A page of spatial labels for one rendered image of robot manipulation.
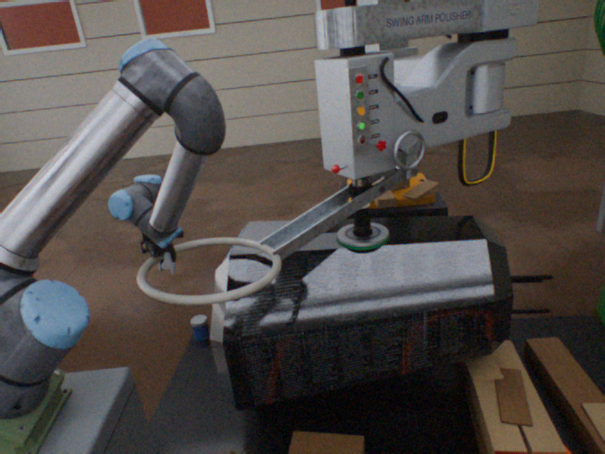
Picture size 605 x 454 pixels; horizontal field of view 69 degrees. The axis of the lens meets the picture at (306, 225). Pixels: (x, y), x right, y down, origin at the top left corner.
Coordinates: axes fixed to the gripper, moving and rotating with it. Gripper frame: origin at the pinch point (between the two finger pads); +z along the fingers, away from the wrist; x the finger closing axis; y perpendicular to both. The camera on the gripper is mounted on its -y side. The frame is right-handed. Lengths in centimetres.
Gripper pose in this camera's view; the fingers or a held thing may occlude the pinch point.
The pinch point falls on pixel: (167, 268)
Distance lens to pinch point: 176.1
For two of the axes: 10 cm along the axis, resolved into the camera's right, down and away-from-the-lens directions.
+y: -5.1, 3.3, -7.9
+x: 8.6, 1.6, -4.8
